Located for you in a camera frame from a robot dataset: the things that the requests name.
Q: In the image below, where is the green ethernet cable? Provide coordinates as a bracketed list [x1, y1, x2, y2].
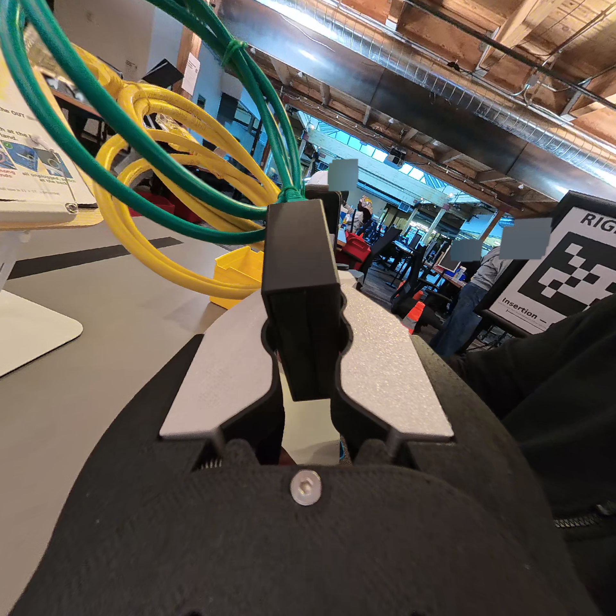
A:
[0, 0, 307, 246]

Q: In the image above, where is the person's black jacket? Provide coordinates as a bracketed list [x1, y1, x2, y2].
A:
[445, 294, 616, 616]

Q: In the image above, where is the black network switch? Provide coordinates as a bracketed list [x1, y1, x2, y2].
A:
[260, 190, 348, 403]

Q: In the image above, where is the orange traffic cone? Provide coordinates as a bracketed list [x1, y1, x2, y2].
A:
[402, 301, 426, 334]

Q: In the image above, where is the black tape strip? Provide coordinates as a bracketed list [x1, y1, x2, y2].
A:
[7, 236, 184, 281]

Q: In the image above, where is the metal air duct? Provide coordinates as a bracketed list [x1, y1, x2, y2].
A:
[250, 0, 616, 164]

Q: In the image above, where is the red plastic bin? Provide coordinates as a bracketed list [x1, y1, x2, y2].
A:
[337, 231, 372, 270]
[168, 197, 204, 225]
[127, 190, 175, 217]

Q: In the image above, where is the white paper notice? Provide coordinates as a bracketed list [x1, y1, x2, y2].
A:
[182, 52, 201, 95]

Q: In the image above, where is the yellow ethernet cable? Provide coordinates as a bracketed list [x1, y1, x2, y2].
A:
[72, 43, 282, 301]

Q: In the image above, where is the black tilted panel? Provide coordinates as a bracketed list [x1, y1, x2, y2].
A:
[142, 58, 184, 88]

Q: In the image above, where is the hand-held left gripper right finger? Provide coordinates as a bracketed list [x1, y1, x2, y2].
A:
[331, 284, 456, 460]

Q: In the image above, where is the black and white tag sign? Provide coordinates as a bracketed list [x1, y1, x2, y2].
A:
[474, 190, 616, 338]

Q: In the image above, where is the printed instruction sheet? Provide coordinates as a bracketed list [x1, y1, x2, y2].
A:
[0, 58, 97, 208]

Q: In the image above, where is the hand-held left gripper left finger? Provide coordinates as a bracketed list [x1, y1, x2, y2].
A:
[159, 290, 286, 442]

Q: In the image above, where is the yellow plastic bin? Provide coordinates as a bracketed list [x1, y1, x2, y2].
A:
[210, 245, 266, 310]

